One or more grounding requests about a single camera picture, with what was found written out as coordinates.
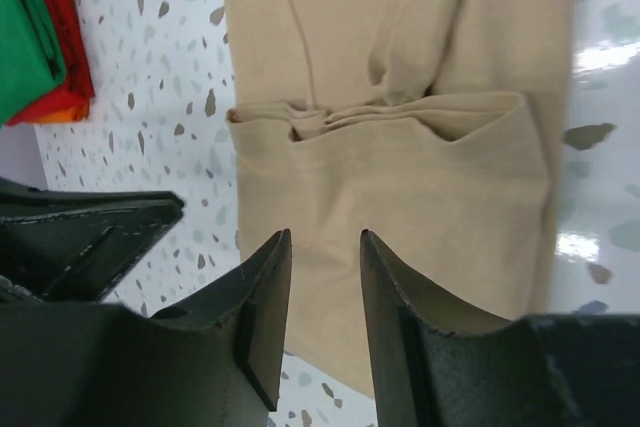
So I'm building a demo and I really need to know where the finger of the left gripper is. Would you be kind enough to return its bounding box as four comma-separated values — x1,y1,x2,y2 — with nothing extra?
1,179,185,303

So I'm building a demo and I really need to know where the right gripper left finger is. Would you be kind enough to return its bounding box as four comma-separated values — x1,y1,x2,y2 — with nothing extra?
1,230,292,426

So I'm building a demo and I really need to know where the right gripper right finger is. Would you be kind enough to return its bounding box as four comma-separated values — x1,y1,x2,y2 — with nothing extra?
360,230,639,426

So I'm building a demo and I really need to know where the beige t shirt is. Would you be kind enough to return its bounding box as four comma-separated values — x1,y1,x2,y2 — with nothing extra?
224,0,573,396

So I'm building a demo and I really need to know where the folded orange t shirt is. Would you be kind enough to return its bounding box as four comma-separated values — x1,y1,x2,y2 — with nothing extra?
36,104,89,124

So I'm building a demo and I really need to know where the folded green t shirt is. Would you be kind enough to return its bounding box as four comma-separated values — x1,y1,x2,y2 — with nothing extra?
1,0,67,123

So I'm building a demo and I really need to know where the folded red t shirt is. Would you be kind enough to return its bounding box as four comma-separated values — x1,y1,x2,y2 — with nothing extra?
1,0,95,126

